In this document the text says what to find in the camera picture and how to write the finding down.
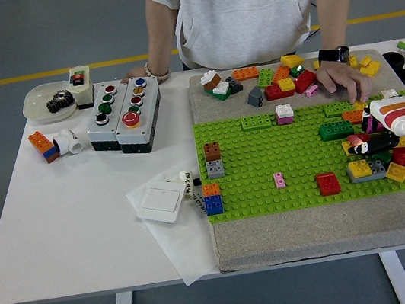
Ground white wall switch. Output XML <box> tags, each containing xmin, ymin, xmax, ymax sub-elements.
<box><xmin>131</xmin><ymin>181</ymin><xmax>191</xmax><ymax>231</ymax></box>

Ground grey four-button control box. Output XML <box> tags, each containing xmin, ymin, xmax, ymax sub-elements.
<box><xmin>78</xmin><ymin>79</ymin><xmax>137</xmax><ymax>155</ymax></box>

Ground cream two-button switch box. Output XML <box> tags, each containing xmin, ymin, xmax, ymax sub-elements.
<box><xmin>64</xmin><ymin>64</ymin><xmax>97</xmax><ymax>112</ymax></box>

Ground beaded bracelet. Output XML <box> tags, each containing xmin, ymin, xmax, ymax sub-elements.
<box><xmin>142</xmin><ymin>58</ymin><xmax>173</xmax><ymax>85</ymax></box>

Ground person's right hand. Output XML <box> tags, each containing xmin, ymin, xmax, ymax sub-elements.
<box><xmin>118</xmin><ymin>63</ymin><xmax>155</xmax><ymax>85</ymax></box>

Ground person's left hand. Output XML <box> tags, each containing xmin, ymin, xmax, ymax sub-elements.
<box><xmin>314</xmin><ymin>55</ymin><xmax>377</xmax><ymax>110</ymax></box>

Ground dark grey slope brick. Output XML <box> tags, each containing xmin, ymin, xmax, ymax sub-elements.
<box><xmin>224</xmin><ymin>74</ymin><xmax>245</xmax><ymax>96</ymax></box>

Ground brown brick white top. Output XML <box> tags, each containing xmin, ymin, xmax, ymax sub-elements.
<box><xmin>199</xmin><ymin>69</ymin><xmax>223</xmax><ymax>91</ymax></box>

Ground black metal gear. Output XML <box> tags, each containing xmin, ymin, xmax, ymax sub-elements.
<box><xmin>43</xmin><ymin>88</ymin><xmax>77</xmax><ymax>116</ymax></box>

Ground small dark green brick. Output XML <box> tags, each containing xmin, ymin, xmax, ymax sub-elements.
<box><xmin>288</xmin><ymin>63</ymin><xmax>307</xmax><ymax>78</ymax></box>
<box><xmin>372</xmin><ymin>150</ymin><xmax>394</xmax><ymax>166</ymax></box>

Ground white toy brick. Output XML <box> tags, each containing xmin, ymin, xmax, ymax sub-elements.
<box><xmin>380</xmin><ymin>88</ymin><xmax>401</xmax><ymax>100</ymax></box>

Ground magenta toy brick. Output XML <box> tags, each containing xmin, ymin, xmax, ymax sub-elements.
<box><xmin>362</xmin><ymin>114</ymin><xmax>387</xmax><ymax>135</ymax></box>

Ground flat lime green brick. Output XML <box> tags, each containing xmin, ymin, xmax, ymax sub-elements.
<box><xmin>321</xmin><ymin>99</ymin><xmax>355</xmax><ymax>119</ymax></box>
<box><xmin>239</xmin><ymin>113</ymin><xmax>273</xmax><ymax>133</ymax></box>

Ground white labelled tube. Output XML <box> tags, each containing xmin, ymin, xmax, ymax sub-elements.
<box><xmin>177</xmin><ymin>168</ymin><xmax>198</xmax><ymax>203</ymax></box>

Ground small pink toy brick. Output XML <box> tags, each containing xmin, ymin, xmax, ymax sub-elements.
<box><xmin>303</xmin><ymin>84</ymin><xmax>321</xmax><ymax>99</ymax></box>
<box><xmin>271</xmin><ymin>171</ymin><xmax>289</xmax><ymax>190</ymax></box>

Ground lime green toy brick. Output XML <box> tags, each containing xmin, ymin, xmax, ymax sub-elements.
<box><xmin>254</xmin><ymin>66</ymin><xmax>276</xmax><ymax>91</ymax></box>

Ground brown toy brick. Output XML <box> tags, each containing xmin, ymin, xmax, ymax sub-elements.
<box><xmin>202</xmin><ymin>140</ymin><xmax>223</xmax><ymax>163</ymax></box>

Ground orange blue brown brick stack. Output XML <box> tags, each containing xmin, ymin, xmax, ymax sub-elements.
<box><xmin>26</xmin><ymin>128</ymin><xmax>62</xmax><ymax>168</ymax></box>

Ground green toy baseplate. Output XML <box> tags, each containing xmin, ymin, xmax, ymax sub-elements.
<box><xmin>190</xmin><ymin>90</ymin><xmax>405</xmax><ymax>225</ymax></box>

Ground white shallow bowl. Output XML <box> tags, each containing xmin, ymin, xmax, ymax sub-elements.
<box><xmin>18</xmin><ymin>78</ymin><xmax>79</xmax><ymax>129</ymax></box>

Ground long dark green brick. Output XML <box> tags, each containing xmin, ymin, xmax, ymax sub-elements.
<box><xmin>317</xmin><ymin>118</ymin><xmax>356</xmax><ymax>142</ymax></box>

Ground blue toy brick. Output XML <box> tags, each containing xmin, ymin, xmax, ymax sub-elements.
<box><xmin>202</xmin><ymin>193</ymin><xmax>225</xmax><ymax>217</ymax></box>

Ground translucent paper sheet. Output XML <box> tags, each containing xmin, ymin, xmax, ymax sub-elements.
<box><xmin>121</xmin><ymin>157</ymin><xmax>224</xmax><ymax>294</ymax></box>

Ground long orange toy brick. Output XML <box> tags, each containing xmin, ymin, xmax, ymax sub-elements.
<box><xmin>340</xmin><ymin>107</ymin><xmax>367</xmax><ymax>126</ymax></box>
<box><xmin>231</xmin><ymin>65</ymin><xmax>260</xmax><ymax>83</ymax></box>

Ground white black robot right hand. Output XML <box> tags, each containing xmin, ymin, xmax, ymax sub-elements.
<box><xmin>345</xmin><ymin>94</ymin><xmax>405</xmax><ymax>158</ymax></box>

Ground long grey toy brick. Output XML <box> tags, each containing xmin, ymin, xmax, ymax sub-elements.
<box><xmin>345</xmin><ymin>158</ymin><xmax>390</xmax><ymax>186</ymax></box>

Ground black wrist watch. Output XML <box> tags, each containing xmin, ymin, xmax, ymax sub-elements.
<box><xmin>316</xmin><ymin>44</ymin><xmax>352</xmax><ymax>67</ymax></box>

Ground person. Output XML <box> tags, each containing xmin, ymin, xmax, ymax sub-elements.
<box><xmin>142</xmin><ymin>0</ymin><xmax>370</xmax><ymax>82</ymax></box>

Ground grey emergency-stop control box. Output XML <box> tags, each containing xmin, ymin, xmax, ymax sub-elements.
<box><xmin>106</xmin><ymin>75</ymin><xmax>170</xmax><ymax>158</ymax></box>

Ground white pipe tee fitting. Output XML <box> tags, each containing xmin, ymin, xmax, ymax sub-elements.
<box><xmin>48</xmin><ymin>126</ymin><xmax>85</xmax><ymax>158</ymax></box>

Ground long red toy brick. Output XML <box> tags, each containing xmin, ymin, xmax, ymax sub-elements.
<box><xmin>291</xmin><ymin>68</ymin><xmax>320</xmax><ymax>95</ymax></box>

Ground white and pink brick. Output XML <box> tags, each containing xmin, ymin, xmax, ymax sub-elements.
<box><xmin>274</xmin><ymin>101</ymin><xmax>296</xmax><ymax>126</ymax></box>

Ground grey-brown mat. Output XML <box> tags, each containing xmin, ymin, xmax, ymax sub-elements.
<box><xmin>184</xmin><ymin>40</ymin><xmax>405</xmax><ymax>276</ymax></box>

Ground white and green brick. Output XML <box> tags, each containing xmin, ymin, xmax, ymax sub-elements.
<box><xmin>203</xmin><ymin>79</ymin><xmax>236</xmax><ymax>104</ymax></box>

